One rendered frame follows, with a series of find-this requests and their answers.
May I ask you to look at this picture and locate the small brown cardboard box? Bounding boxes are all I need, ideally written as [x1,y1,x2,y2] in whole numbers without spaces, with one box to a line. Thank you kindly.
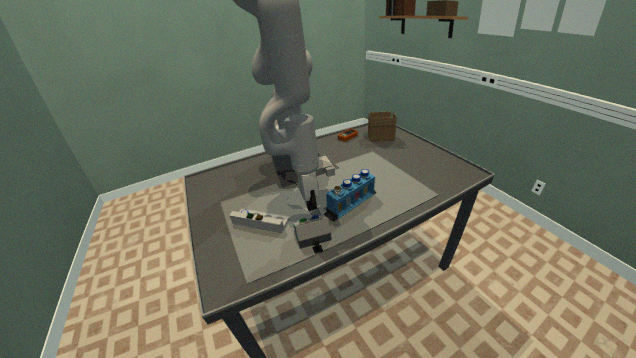
[368,112,397,141]

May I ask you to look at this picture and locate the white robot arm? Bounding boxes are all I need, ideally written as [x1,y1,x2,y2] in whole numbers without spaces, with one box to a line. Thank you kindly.
[233,0,335,177]

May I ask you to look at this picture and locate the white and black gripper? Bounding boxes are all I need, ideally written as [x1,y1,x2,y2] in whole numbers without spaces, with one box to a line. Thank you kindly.
[294,170,319,211]

